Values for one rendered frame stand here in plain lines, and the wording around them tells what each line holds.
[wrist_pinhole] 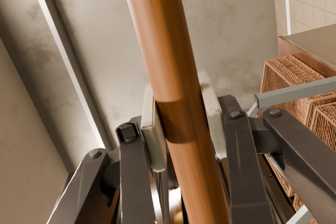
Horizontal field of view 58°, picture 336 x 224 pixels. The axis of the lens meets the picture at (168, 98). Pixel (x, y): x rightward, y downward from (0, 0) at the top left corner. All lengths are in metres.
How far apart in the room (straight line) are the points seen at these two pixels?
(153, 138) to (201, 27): 3.49
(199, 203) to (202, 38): 3.49
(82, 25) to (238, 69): 1.94
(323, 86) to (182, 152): 1.04
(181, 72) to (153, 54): 0.02
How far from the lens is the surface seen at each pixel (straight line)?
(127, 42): 3.66
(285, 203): 1.57
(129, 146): 0.15
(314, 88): 1.20
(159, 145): 0.17
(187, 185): 0.22
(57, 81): 4.00
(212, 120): 0.16
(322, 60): 1.55
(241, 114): 0.16
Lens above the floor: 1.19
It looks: 4 degrees up
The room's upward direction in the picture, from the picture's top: 103 degrees counter-clockwise
